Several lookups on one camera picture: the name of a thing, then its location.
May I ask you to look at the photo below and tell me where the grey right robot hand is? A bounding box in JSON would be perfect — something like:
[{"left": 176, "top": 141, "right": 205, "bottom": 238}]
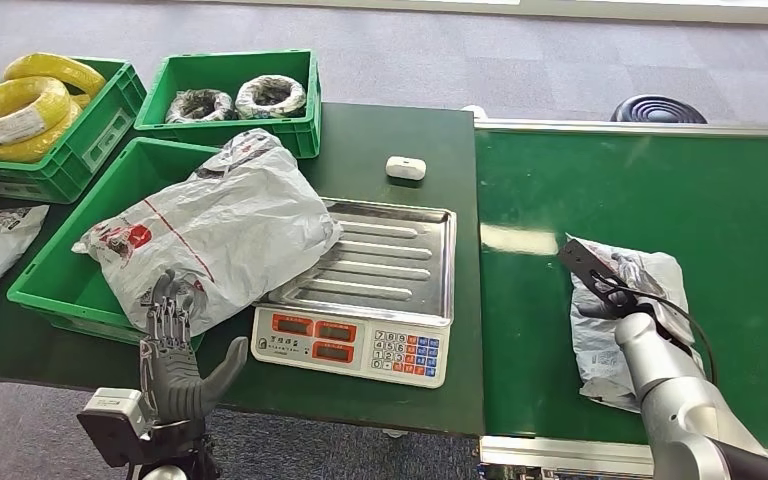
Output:
[{"left": 576, "top": 253, "right": 695, "bottom": 346}]

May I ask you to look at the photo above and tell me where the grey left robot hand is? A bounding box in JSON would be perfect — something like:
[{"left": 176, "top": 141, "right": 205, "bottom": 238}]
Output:
[{"left": 138, "top": 269, "right": 251, "bottom": 425}]

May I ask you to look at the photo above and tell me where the green conveyor belt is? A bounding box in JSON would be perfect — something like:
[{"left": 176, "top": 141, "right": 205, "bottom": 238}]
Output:
[{"left": 475, "top": 119, "right": 768, "bottom": 480}]

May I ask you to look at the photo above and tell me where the large grey red-printed courier package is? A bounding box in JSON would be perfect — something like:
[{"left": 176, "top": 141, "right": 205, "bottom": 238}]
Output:
[{"left": 72, "top": 128, "right": 344, "bottom": 338}]

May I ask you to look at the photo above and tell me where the large empty-sided green plastic crate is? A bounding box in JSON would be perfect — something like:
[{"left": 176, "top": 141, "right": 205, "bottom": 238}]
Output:
[{"left": 7, "top": 137, "right": 221, "bottom": 349}]

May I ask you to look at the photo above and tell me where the black ribbed round object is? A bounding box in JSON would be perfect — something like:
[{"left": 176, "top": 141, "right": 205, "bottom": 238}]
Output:
[{"left": 609, "top": 94, "right": 709, "bottom": 125}]

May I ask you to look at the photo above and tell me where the white electronic scale base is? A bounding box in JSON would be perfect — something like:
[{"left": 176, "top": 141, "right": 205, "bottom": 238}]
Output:
[{"left": 251, "top": 305, "right": 453, "bottom": 390}]

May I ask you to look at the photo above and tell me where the green crate with white label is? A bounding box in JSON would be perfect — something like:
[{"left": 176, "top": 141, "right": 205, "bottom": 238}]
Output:
[{"left": 0, "top": 56, "right": 147, "bottom": 205}]

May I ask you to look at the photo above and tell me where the stainless steel scale tray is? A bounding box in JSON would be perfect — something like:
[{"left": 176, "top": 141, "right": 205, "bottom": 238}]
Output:
[{"left": 271, "top": 197, "right": 458, "bottom": 329}]

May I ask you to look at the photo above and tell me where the small white plastic device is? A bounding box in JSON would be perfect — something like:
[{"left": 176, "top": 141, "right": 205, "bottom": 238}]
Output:
[{"left": 385, "top": 155, "right": 428, "bottom": 181}]

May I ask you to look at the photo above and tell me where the plain green plastic crate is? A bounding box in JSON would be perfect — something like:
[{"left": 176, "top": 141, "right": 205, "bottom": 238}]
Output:
[{"left": 133, "top": 49, "right": 323, "bottom": 160}]

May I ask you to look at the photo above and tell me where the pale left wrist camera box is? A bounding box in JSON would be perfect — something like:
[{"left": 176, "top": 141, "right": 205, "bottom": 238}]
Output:
[{"left": 77, "top": 388, "right": 160, "bottom": 468}]

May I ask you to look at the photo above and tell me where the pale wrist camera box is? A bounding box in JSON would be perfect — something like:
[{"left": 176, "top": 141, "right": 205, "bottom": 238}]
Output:
[
  {"left": 77, "top": 388, "right": 160, "bottom": 468},
  {"left": 557, "top": 238, "right": 640, "bottom": 313}
]

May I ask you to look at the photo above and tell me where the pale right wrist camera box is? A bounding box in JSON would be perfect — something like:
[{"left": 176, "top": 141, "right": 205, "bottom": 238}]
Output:
[{"left": 557, "top": 238, "right": 640, "bottom": 313}]

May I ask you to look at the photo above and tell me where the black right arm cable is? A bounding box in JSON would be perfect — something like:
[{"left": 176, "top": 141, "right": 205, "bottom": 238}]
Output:
[{"left": 592, "top": 271, "right": 718, "bottom": 386}]

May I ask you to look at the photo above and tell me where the dark wrapped wire coil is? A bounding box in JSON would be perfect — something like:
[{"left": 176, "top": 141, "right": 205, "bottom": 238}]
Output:
[{"left": 164, "top": 88, "right": 236, "bottom": 125}]

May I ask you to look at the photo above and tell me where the white-wrapped dark wire coil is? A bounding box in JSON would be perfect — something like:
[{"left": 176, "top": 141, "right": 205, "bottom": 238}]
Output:
[{"left": 234, "top": 74, "right": 308, "bottom": 121}]

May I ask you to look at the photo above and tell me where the yellow wire coil with label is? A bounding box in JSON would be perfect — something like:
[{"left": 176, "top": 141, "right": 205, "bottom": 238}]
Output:
[{"left": 0, "top": 76, "right": 73, "bottom": 147}]

